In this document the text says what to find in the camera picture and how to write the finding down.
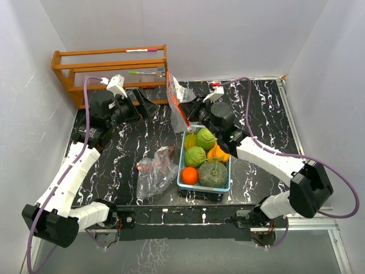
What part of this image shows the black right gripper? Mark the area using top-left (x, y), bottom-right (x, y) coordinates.
top-left (178, 95), bottom-right (221, 139)

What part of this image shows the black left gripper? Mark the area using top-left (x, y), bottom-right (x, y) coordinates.
top-left (107, 88), bottom-right (159, 130)

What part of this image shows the clear orange-zip bag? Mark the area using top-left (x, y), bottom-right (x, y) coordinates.
top-left (167, 71), bottom-right (195, 133)
top-left (136, 146), bottom-right (179, 200)

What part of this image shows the orange yellow bell pepper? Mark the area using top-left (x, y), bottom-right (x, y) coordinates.
top-left (206, 144), bottom-right (230, 163)

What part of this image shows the orange fruit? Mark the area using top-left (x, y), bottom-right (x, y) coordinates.
top-left (181, 167), bottom-right (198, 185)

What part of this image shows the netted green melon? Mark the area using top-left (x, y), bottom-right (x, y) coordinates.
top-left (198, 161), bottom-right (229, 188)

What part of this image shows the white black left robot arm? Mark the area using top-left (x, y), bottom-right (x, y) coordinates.
top-left (22, 88), bottom-right (159, 248)

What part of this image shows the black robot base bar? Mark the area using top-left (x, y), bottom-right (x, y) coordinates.
top-left (85, 204), bottom-right (289, 242)

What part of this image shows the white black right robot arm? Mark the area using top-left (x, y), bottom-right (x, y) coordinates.
top-left (178, 96), bottom-right (333, 227)

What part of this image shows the crumpled clear orange-zip bag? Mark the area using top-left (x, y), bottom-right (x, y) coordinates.
top-left (136, 146), bottom-right (179, 200)

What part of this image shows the light blue plastic basket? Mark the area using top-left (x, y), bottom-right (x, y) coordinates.
top-left (177, 124), bottom-right (231, 194)

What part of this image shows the green capped marker pen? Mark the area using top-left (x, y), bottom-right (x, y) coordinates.
top-left (128, 71), bottom-right (157, 75)

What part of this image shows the yellow starfruit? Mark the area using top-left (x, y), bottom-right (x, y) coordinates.
top-left (184, 133), bottom-right (196, 151)

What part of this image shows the wooden shelf rack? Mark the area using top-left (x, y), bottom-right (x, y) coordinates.
top-left (51, 44), bottom-right (168, 109)

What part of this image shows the green cabbage upper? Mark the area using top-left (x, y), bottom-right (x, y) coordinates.
top-left (196, 128), bottom-right (217, 151)

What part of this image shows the green cabbage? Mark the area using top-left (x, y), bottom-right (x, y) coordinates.
top-left (184, 146), bottom-right (206, 168)
top-left (196, 128), bottom-right (217, 151)

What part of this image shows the grey binder clip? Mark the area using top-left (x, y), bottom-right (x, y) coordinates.
top-left (157, 66), bottom-right (166, 78)

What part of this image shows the green cabbage lower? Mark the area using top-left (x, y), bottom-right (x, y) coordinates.
top-left (184, 146), bottom-right (206, 168)

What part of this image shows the pink white marker pen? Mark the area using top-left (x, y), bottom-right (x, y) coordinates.
top-left (125, 49), bottom-right (158, 53)

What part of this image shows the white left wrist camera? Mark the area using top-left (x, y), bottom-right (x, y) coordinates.
top-left (106, 74), bottom-right (128, 99)

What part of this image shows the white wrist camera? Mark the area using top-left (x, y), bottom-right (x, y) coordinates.
top-left (106, 74), bottom-right (128, 99)
top-left (203, 82), bottom-right (224, 102)

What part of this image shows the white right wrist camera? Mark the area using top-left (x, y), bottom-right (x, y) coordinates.
top-left (203, 82), bottom-right (224, 102)

